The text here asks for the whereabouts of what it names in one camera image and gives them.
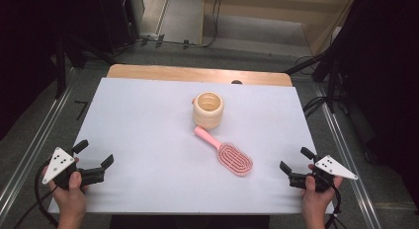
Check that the black curtain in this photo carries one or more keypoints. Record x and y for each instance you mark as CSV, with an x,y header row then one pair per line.
x,y
388,74

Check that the black cabinet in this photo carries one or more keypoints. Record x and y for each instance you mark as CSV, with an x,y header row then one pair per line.
x,y
118,18

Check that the black tripod stand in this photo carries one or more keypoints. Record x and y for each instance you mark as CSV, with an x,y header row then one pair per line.
x,y
331,81

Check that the black metal stand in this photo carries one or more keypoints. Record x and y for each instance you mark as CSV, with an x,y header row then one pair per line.
x,y
60,67

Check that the cream ribbed cup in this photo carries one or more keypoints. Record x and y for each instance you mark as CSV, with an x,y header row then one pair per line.
x,y
207,118

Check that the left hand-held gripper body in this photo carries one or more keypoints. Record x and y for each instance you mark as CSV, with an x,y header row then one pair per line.
x,y
58,161

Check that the pink hairbrush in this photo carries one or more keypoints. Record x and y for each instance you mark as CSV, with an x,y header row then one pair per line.
x,y
235,158

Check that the metal floor rail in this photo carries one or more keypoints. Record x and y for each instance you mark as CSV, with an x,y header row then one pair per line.
x,y
33,150
349,163

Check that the white table cover board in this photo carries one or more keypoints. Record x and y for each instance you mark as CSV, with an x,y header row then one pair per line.
x,y
148,156

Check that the person's left hand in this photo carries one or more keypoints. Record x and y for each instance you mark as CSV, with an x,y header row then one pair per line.
x,y
70,199

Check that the person's right hand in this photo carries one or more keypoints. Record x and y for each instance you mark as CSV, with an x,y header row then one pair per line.
x,y
314,202

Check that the wooden step platform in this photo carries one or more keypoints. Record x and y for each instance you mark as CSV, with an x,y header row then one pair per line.
x,y
263,7

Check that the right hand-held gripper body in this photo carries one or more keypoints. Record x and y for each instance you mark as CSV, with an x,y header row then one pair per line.
x,y
334,166

